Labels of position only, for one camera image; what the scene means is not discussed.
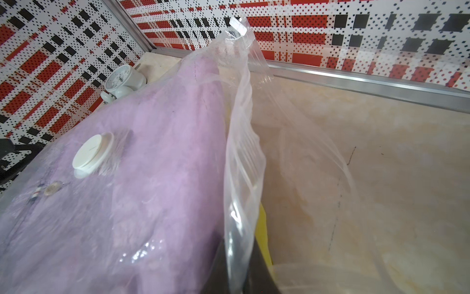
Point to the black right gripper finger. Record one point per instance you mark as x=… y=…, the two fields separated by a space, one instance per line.
x=252 y=276

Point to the clear plastic vacuum bag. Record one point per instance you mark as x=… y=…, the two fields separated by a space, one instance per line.
x=277 y=157

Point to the purple trousers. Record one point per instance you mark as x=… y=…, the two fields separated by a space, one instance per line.
x=146 y=221

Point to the lime green folded trousers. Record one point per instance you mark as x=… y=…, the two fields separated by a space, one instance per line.
x=261 y=235

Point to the white vacuum bag valve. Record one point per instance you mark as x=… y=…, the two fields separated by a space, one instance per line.
x=92 y=154

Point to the white alarm clock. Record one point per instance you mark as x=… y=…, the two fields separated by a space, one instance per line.
x=123 y=81

